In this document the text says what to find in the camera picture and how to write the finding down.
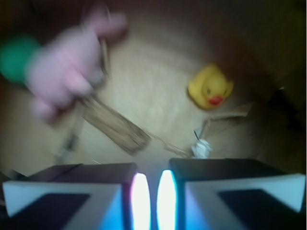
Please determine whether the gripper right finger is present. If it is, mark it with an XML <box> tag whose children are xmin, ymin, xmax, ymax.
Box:
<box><xmin>156</xmin><ymin>158</ymin><xmax>307</xmax><ymax>230</ymax></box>

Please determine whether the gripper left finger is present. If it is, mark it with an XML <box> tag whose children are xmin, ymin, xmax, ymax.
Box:
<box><xmin>1</xmin><ymin>163</ymin><xmax>151</xmax><ymax>230</ymax></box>

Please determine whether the white paper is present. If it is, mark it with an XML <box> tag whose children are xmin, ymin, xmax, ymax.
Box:
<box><xmin>191</xmin><ymin>139</ymin><xmax>212</xmax><ymax>159</ymax></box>

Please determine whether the brown wood piece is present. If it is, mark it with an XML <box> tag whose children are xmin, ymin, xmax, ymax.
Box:
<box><xmin>81</xmin><ymin>96</ymin><xmax>152</xmax><ymax>155</ymax></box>

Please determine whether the yellow rubber duck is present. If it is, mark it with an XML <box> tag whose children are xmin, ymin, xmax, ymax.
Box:
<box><xmin>188</xmin><ymin>64</ymin><xmax>234</xmax><ymax>109</ymax></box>

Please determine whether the pink plush bunny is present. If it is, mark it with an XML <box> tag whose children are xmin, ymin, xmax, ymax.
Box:
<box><xmin>25</xmin><ymin>4</ymin><xmax>128</xmax><ymax>122</ymax></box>

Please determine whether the brown paper bag tray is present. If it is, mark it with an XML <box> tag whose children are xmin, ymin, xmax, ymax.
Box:
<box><xmin>0</xmin><ymin>0</ymin><xmax>307</xmax><ymax>174</ymax></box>

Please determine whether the green ball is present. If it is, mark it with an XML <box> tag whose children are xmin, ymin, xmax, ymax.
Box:
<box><xmin>0</xmin><ymin>34</ymin><xmax>40</xmax><ymax>85</ymax></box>

